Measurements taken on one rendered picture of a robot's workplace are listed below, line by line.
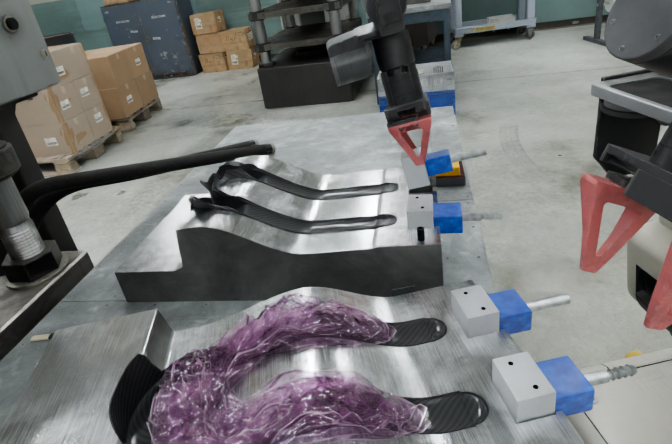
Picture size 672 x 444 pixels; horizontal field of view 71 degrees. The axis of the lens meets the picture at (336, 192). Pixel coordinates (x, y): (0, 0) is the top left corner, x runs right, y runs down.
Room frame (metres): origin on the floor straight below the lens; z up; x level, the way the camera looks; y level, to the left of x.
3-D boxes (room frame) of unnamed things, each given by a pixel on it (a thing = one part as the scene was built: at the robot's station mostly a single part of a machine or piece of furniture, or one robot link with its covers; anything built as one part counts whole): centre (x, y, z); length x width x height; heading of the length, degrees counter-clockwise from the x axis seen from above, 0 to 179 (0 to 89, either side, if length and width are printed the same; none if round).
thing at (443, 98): (3.81, -0.79, 0.11); 0.61 x 0.41 x 0.22; 75
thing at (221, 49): (7.34, 1.26, 0.42); 0.86 x 0.33 x 0.83; 75
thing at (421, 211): (0.58, -0.16, 0.89); 0.13 x 0.05 x 0.05; 76
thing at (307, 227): (0.68, 0.08, 0.92); 0.35 x 0.16 x 0.09; 77
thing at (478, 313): (0.41, -0.18, 0.86); 0.13 x 0.05 x 0.05; 94
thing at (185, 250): (0.70, 0.09, 0.87); 0.50 x 0.26 x 0.14; 77
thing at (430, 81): (3.80, -0.79, 0.28); 0.61 x 0.41 x 0.15; 75
